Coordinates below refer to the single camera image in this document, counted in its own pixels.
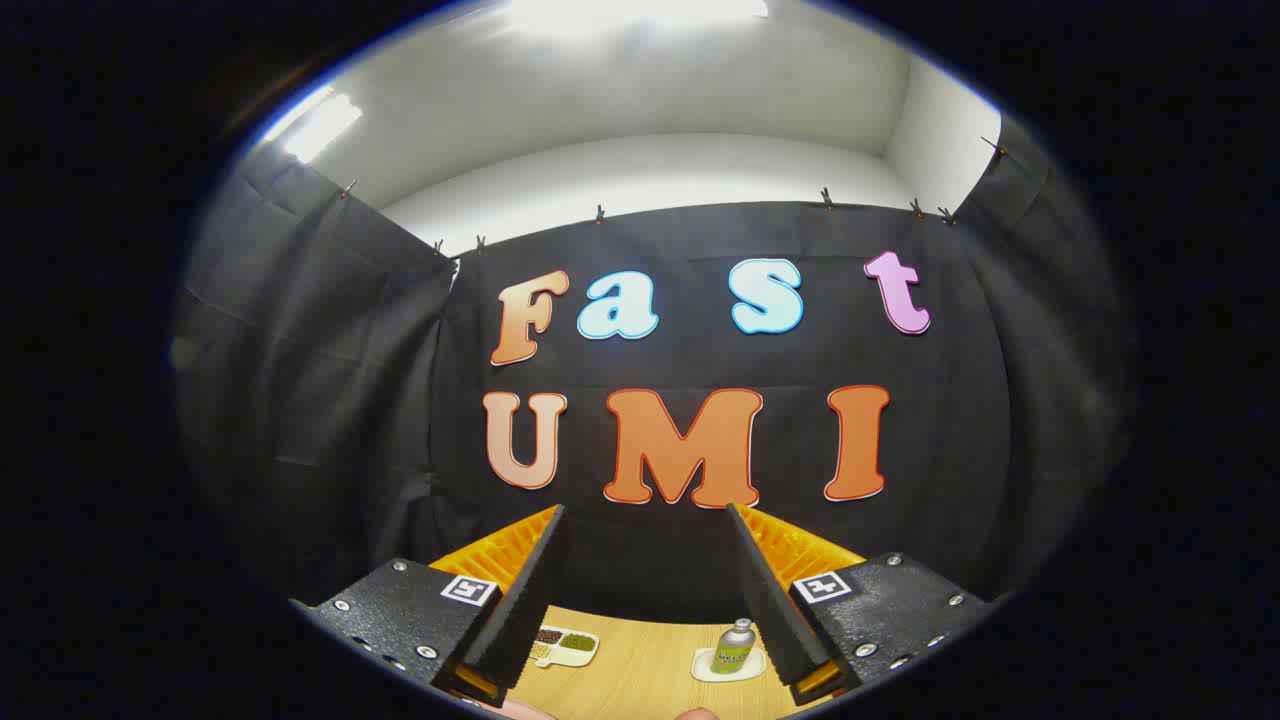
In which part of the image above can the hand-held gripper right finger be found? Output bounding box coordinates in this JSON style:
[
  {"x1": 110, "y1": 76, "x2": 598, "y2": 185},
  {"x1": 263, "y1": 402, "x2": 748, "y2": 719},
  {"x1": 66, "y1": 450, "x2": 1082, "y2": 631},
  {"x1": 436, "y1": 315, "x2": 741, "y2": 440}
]
[{"x1": 725, "y1": 502, "x2": 1001, "y2": 707}]

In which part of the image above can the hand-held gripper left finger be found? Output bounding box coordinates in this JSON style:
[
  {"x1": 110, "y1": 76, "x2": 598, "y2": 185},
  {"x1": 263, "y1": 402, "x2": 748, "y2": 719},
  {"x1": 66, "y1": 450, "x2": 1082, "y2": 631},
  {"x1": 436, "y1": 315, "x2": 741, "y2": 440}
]
[{"x1": 290, "y1": 503, "x2": 576, "y2": 709}]

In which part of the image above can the green soda bottle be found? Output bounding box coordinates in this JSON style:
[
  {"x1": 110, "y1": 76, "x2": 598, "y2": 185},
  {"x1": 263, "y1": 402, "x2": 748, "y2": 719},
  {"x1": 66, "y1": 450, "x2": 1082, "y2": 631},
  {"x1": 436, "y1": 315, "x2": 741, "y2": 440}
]
[{"x1": 712, "y1": 618, "x2": 758, "y2": 675}]

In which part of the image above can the white divided dish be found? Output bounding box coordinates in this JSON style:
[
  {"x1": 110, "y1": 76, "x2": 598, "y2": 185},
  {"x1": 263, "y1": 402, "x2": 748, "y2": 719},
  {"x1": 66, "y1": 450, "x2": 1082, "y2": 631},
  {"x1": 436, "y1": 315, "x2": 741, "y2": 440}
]
[{"x1": 527, "y1": 626, "x2": 601, "y2": 669}]

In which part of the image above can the white square coaster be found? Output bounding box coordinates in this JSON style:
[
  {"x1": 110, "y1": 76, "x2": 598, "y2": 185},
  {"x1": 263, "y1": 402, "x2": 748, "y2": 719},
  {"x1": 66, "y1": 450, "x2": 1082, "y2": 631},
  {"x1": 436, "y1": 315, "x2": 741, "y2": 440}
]
[{"x1": 691, "y1": 646, "x2": 768, "y2": 684}]

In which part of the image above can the row of small clips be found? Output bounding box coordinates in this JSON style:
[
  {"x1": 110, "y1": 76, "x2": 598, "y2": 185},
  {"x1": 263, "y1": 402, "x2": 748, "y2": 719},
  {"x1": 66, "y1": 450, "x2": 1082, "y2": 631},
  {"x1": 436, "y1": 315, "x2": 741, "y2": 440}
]
[{"x1": 340, "y1": 137, "x2": 1006, "y2": 253}]

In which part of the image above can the ceiling light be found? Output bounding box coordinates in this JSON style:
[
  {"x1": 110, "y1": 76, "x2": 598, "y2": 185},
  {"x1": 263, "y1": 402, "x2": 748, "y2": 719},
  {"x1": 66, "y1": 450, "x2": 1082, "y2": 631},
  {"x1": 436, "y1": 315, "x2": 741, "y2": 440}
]
[
  {"x1": 283, "y1": 92, "x2": 363, "y2": 164},
  {"x1": 510, "y1": 0, "x2": 771, "y2": 31}
]

